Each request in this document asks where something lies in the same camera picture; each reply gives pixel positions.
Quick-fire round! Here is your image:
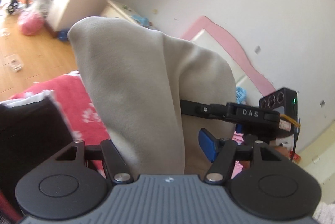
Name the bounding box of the cream jacket with black trim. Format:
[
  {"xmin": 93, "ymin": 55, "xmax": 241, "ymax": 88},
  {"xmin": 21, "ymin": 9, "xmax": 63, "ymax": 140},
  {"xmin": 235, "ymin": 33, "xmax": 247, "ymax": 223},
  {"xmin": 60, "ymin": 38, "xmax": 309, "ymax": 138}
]
[{"xmin": 68, "ymin": 17, "xmax": 236, "ymax": 176}]

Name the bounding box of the pink patchwork quilt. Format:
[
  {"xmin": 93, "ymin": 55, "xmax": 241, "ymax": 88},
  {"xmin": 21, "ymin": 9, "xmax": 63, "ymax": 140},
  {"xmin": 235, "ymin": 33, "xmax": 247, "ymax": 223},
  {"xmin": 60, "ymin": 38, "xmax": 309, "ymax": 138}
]
[{"xmin": 232, "ymin": 86, "xmax": 250, "ymax": 178}]

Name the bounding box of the cream wardrobe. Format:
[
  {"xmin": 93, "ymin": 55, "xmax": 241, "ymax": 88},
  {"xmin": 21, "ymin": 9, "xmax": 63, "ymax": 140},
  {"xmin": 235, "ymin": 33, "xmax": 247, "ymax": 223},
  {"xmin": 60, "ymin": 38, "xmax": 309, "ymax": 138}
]
[{"xmin": 299, "ymin": 122, "xmax": 334, "ymax": 204}]

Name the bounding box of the pink white headboard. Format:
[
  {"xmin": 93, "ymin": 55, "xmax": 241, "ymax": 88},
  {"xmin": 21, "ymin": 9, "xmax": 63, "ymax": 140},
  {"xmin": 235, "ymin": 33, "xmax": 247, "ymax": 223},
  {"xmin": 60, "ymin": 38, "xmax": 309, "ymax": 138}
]
[{"xmin": 182, "ymin": 16, "xmax": 275, "ymax": 106}]

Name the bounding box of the red floral bedsheet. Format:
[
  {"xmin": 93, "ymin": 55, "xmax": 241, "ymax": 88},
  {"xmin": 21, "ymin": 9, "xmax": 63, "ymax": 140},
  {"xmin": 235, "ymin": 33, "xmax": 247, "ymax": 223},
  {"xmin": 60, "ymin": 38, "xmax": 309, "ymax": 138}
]
[{"xmin": 7, "ymin": 70, "xmax": 111, "ymax": 178}]

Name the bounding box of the cream nightstand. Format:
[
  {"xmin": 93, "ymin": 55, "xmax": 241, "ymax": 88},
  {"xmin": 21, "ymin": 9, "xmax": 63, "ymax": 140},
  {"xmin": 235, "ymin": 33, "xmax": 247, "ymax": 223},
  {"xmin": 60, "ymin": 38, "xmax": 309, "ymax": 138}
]
[{"xmin": 99, "ymin": 0, "xmax": 155, "ymax": 29}]

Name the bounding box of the pink plastic bag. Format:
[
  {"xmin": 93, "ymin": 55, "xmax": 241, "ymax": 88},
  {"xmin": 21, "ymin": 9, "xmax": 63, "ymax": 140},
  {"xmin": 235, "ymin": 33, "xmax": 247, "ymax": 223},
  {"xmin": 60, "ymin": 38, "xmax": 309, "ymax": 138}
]
[{"xmin": 18, "ymin": 0, "xmax": 52, "ymax": 36}]

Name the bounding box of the black camera box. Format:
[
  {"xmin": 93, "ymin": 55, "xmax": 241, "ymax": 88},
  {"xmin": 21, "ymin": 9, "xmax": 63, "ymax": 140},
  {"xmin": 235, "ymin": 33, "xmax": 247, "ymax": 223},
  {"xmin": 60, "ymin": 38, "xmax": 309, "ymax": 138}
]
[{"xmin": 259, "ymin": 87, "xmax": 298, "ymax": 120}]

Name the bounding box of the black usb cable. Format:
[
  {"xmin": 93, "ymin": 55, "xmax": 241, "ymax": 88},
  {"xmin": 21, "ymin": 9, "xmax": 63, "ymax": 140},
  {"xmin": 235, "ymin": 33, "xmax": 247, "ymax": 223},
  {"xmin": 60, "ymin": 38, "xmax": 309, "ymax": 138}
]
[{"xmin": 290, "ymin": 119, "xmax": 301, "ymax": 162}]

